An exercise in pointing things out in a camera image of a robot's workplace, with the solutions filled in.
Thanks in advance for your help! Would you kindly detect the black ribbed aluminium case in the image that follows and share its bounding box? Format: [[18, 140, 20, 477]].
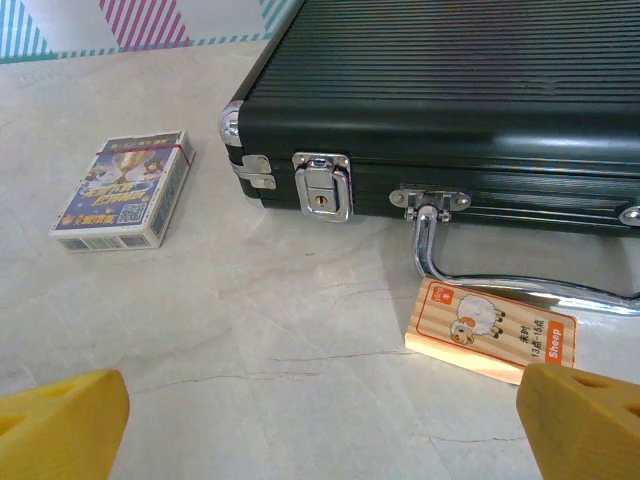
[[218, 0, 640, 317]]

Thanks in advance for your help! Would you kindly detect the wooden sheep picture block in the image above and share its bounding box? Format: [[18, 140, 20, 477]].
[[404, 278, 577, 386]]

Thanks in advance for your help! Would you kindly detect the playing card box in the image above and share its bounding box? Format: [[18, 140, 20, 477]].
[[48, 130, 197, 254]]

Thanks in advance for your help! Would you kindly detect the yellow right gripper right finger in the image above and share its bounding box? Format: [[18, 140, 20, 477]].
[[516, 362, 640, 480]]

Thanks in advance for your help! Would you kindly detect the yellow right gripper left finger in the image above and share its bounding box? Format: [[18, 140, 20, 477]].
[[0, 368, 131, 480]]

